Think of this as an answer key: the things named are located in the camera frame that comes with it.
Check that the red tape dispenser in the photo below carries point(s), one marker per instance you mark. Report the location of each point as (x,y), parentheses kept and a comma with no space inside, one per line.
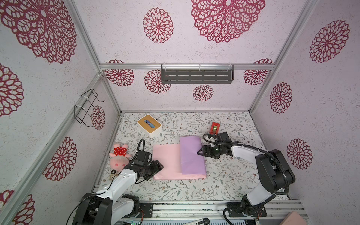
(215,127)

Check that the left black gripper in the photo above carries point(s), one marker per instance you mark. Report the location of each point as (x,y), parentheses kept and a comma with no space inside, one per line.
(157,167)

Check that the pink object bottom right corner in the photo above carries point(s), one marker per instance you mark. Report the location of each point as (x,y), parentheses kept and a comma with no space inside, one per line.
(293,218)

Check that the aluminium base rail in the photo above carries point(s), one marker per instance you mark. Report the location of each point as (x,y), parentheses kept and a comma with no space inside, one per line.
(215,210)

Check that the pink plush toy red dress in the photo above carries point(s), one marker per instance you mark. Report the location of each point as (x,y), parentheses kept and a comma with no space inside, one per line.
(119,158)

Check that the grey slotted wall shelf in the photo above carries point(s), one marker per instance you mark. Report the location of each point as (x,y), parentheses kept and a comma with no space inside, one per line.
(197,76)

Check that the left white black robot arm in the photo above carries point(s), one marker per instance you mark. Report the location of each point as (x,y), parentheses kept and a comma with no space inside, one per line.
(109,205)

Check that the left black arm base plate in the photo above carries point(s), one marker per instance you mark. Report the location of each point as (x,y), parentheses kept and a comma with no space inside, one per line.
(144,210)

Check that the pink wrapping paper sheet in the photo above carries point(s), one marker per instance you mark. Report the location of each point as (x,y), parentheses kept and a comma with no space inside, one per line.
(180,161)

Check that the blue item on wooden lid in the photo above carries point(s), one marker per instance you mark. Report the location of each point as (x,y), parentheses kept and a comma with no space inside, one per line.
(149,124)

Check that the white box with wooden lid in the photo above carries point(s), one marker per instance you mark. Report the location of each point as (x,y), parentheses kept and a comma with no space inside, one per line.
(151,133)

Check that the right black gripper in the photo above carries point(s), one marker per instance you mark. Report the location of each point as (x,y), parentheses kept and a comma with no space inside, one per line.
(206,151)

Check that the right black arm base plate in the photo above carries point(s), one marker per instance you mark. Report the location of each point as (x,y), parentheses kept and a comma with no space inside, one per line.
(240,209)

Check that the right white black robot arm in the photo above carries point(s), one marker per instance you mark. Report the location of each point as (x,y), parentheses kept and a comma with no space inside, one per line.
(275,174)

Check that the black wire wall rack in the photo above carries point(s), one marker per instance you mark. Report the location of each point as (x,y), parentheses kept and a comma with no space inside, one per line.
(83,111)

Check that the black knob handle front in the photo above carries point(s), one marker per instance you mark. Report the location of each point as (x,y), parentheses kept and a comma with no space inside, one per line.
(204,221)

